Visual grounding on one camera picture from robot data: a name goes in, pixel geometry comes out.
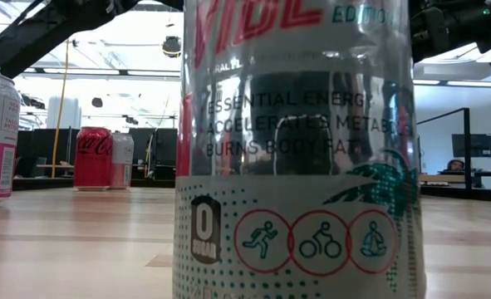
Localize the wooden shelf with black frame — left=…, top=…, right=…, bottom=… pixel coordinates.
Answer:
left=415, top=106, right=474, bottom=191

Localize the black monitor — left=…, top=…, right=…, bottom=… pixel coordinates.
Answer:
left=451, top=133, right=491, bottom=159

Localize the red Coca-Cola can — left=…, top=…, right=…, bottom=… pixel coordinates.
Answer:
left=73, top=126, right=114, bottom=192

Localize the black partition panel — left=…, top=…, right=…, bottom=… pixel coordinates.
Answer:
left=127, top=126, right=178, bottom=180
left=15, top=127, right=81, bottom=179

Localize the white and pink soda can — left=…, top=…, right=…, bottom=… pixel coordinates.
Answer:
left=110, top=132, right=135, bottom=190

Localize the black aluminium rig frame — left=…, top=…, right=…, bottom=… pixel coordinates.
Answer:
left=11, top=177, right=491, bottom=204

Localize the white column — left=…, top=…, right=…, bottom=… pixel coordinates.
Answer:
left=47, top=96, right=82, bottom=130

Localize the ceiling light strip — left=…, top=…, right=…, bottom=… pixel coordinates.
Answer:
left=20, top=67, right=182, bottom=78
left=413, top=78, right=491, bottom=89

